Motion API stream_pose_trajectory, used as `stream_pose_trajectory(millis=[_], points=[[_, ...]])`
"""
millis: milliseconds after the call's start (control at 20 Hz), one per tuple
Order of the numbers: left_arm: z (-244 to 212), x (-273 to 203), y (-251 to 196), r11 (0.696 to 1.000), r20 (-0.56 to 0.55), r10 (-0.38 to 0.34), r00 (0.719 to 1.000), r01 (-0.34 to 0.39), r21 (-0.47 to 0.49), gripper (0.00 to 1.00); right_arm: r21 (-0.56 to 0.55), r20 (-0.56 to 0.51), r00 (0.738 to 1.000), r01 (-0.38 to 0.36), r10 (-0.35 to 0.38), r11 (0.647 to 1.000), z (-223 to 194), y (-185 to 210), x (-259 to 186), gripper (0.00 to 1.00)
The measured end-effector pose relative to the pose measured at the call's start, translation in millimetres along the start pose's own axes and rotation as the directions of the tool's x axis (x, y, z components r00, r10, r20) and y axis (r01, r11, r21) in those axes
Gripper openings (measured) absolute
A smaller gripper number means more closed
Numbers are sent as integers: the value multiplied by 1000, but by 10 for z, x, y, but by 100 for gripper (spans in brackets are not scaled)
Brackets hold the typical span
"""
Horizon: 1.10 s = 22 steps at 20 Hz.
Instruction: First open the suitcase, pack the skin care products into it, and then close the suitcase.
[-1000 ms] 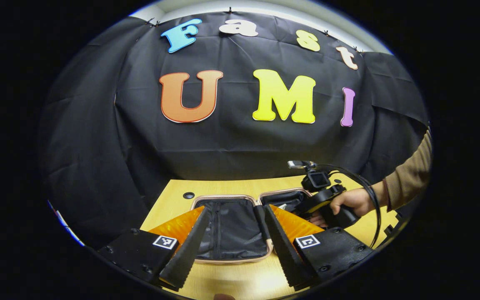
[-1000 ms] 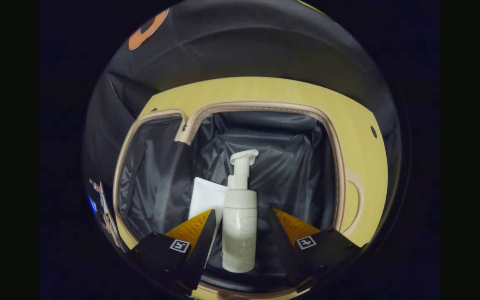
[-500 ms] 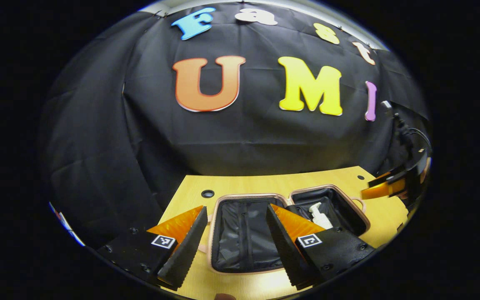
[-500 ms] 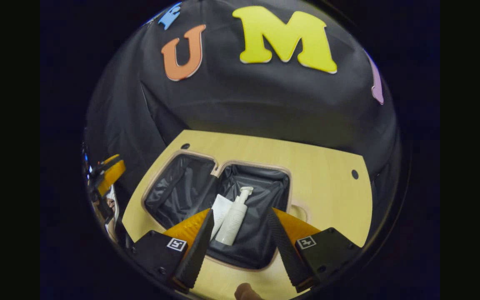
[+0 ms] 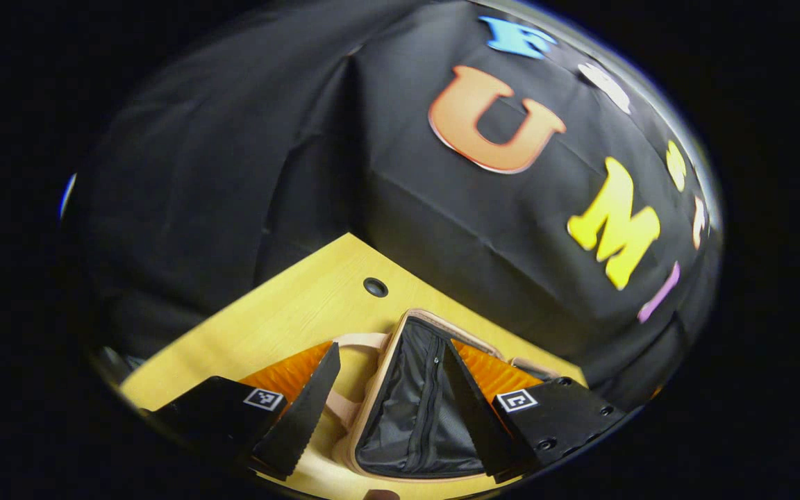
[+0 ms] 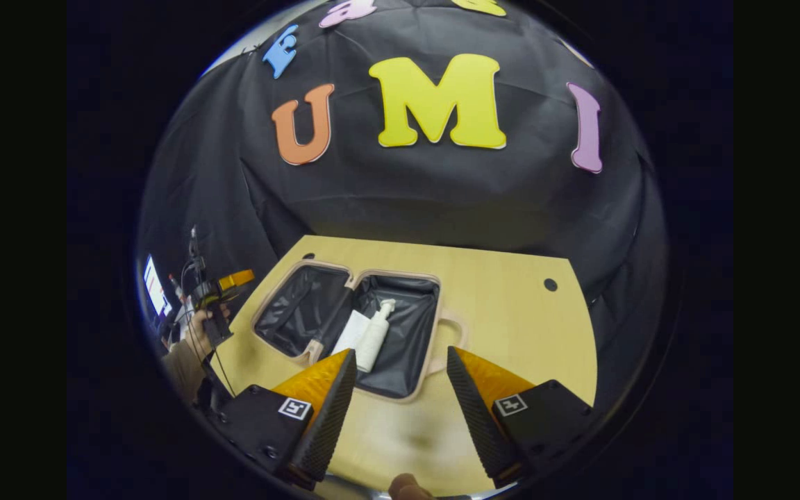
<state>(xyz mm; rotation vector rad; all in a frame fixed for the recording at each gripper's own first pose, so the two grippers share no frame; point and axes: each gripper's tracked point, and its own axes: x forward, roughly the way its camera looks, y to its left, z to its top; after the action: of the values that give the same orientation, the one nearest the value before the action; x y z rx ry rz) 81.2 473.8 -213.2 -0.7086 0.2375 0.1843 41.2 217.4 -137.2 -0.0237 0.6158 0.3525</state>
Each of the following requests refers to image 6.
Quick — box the white pump bottle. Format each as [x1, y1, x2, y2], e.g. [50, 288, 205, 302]
[355, 299, 397, 374]

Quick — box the beige ribbed suitcase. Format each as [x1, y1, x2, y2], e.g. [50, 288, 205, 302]
[251, 259, 469, 403]

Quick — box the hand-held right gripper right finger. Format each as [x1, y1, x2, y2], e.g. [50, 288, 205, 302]
[446, 345, 595, 489]

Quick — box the black backdrop cloth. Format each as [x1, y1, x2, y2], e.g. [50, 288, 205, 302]
[136, 0, 668, 410]

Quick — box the clear squeeze tube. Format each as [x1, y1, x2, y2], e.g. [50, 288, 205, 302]
[331, 309, 372, 356]

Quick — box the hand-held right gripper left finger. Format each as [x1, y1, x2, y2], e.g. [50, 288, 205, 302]
[214, 349, 358, 490]

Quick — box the thin black cable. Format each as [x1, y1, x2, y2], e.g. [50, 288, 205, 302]
[207, 351, 238, 398]

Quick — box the computer monitor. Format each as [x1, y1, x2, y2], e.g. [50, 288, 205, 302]
[143, 255, 173, 320]

